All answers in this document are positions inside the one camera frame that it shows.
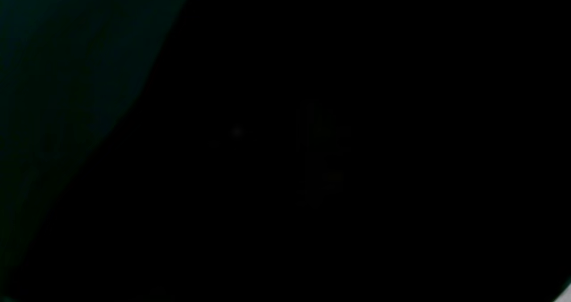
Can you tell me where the black t-shirt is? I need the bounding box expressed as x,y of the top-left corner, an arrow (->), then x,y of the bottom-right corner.
1,0 -> 570,302

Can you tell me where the teal table cloth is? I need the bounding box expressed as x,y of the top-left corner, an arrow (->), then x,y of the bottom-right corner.
0,0 -> 187,286

